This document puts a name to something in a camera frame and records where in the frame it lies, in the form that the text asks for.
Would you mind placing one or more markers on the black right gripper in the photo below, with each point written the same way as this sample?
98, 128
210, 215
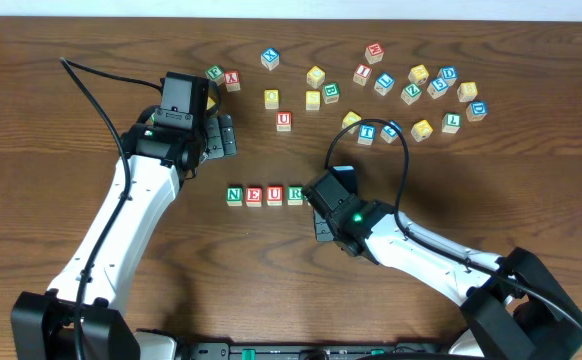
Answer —
321, 226

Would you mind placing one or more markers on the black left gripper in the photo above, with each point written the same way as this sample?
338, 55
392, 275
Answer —
219, 135

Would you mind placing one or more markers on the green R block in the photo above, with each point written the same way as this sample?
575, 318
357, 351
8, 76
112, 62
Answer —
294, 195

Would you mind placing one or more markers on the green N block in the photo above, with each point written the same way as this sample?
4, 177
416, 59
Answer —
234, 196

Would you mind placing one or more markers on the red E block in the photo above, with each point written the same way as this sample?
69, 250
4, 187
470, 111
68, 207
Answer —
254, 196

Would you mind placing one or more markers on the red U block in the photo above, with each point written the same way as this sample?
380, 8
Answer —
284, 121
274, 195

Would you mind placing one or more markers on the green B block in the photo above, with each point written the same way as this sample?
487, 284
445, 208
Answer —
330, 93

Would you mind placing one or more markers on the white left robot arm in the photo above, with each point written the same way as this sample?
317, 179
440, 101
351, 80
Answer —
81, 315

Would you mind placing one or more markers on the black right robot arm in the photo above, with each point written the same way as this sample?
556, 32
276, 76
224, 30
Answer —
513, 306

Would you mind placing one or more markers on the red Y block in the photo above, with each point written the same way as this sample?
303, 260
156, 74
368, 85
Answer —
232, 81

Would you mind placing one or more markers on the yellow O block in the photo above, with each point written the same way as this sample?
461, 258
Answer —
271, 99

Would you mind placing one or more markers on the green F block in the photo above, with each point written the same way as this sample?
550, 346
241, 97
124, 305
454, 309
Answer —
216, 74

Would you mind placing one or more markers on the blue X block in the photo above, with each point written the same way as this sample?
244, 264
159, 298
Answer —
270, 58

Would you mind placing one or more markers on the blue T block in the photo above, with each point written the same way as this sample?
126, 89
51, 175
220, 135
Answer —
366, 134

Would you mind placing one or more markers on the blue 2 block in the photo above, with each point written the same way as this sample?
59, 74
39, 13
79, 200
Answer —
390, 132

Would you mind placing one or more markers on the yellow pen picture block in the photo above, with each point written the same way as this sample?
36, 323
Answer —
421, 130

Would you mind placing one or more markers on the red I block rear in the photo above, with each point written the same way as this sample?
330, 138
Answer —
362, 74

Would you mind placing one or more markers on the green Z block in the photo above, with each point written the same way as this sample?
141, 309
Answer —
411, 93

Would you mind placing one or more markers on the blue L block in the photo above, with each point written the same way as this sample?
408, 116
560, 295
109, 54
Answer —
384, 83

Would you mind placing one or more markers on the green 7 block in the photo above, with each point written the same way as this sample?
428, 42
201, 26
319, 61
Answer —
451, 123

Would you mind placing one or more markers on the red H block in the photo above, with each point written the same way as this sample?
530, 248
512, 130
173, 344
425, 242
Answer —
374, 53

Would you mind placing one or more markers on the blue 5 block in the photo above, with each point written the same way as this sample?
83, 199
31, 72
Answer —
437, 87

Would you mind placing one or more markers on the yellow monkey picture block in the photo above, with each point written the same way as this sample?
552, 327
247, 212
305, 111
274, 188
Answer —
418, 75

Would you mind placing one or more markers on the blue D block front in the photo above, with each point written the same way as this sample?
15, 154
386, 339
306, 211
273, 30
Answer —
476, 111

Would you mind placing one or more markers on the blue d block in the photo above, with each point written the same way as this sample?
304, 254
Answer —
476, 111
448, 74

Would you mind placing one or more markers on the blue D block rear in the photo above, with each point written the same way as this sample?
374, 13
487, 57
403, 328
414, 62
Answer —
448, 74

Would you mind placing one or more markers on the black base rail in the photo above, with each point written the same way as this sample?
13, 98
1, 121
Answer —
296, 351

